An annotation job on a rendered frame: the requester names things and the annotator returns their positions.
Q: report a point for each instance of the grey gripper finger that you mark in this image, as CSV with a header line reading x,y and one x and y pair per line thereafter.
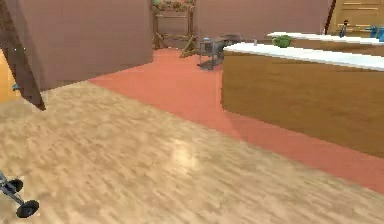
x,y
27,209
15,185

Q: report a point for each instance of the brown wooden trestle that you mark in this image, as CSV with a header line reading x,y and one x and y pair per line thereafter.
x,y
190,48

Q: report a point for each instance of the wooden shelf with plants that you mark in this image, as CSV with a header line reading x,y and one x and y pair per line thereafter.
x,y
173,20

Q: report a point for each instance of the grey metal table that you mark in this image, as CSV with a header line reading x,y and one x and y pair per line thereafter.
x,y
213,50

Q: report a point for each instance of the small pale bottle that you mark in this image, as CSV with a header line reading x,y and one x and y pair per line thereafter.
x,y
255,41

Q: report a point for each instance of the brown counter with white top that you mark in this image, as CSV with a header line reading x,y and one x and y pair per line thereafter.
x,y
300,96

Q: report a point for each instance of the green round vegetable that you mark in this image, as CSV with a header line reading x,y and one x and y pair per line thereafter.
x,y
282,41

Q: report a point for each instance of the long brown counter, white top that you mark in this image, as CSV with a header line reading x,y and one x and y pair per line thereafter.
x,y
333,41

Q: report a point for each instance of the dark bottle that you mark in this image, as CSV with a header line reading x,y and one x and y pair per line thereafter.
x,y
343,29

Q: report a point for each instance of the blue kitchen item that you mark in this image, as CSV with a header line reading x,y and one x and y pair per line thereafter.
x,y
376,32

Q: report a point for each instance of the wooden wall cupboard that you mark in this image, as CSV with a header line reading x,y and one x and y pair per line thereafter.
x,y
358,15

